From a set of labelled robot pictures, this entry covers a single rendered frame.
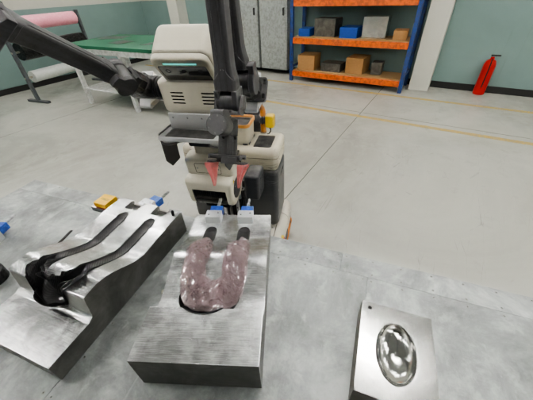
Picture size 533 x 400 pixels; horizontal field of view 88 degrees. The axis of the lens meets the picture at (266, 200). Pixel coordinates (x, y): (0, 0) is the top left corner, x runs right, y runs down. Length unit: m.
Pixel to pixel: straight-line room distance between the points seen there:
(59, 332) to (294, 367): 0.55
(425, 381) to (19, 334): 0.88
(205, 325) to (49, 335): 0.37
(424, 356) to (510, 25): 5.35
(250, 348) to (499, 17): 5.54
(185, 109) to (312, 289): 0.81
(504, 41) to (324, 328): 5.38
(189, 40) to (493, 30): 5.11
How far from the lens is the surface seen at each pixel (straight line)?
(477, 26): 5.73
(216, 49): 0.81
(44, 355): 0.84
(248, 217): 0.91
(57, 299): 0.91
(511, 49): 5.80
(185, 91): 1.14
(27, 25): 0.97
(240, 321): 0.65
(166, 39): 1.10
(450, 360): 0.82
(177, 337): 0.66
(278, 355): 0.73
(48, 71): 6.61
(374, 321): 0.72
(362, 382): 0.66
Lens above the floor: 1.48
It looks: 38 degrees down
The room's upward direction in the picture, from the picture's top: 3 degrees counter-clockwise
